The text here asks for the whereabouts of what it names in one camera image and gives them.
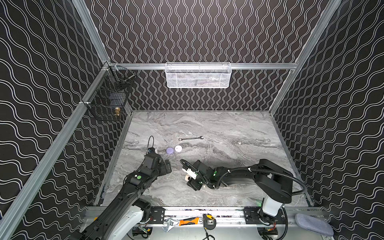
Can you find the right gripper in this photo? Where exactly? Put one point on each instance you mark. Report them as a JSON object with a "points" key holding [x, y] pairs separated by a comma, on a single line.
{"points": [[193, 181]]}

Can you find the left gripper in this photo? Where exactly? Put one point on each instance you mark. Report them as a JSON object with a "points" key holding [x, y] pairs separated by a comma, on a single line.
{"points": [[162, 163]]}

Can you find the purple earbud charging case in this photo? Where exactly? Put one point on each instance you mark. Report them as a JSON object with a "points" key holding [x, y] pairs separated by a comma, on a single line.
{"points": [[170, 150]]}

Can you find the white earbud charging case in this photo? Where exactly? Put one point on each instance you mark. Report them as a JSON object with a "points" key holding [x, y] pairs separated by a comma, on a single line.
{"points": [[178, 148]]}

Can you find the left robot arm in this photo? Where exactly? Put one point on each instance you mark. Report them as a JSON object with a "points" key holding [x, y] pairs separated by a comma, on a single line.
{"points": [[127, 210]]}

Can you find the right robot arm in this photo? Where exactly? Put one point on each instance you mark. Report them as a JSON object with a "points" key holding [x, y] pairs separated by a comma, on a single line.
{"points": [[276, 182]]}

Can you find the silver combination wrench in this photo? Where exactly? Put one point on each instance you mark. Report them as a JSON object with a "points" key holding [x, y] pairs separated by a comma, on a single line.
{"points": [[194, 138]]}

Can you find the black yellow tape measure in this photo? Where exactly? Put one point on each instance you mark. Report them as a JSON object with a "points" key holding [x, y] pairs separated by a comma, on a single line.
{"points": [[209, 222]]}

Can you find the orange adjustable wrench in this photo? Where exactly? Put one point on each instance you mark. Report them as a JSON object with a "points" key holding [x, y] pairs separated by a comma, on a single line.
{"points": [[171, 223]]}

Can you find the brass padlock in basket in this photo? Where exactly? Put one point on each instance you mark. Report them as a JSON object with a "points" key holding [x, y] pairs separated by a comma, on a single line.
{"points": [[117, 111]]}

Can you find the grey cloth pad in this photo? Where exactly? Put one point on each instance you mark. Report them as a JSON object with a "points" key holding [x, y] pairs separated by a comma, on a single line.
{"points": [[314, 225]]}

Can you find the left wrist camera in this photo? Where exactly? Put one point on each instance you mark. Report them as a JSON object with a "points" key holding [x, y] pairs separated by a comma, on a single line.
{"points": [[151, 150]]}

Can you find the black wire basket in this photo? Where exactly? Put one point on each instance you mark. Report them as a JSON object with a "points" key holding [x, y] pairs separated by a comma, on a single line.
{"points": [[112, 91]]}

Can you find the white wire mesh basket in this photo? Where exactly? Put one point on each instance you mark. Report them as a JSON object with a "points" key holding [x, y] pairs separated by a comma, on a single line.
{"points": [[195, 75]]}

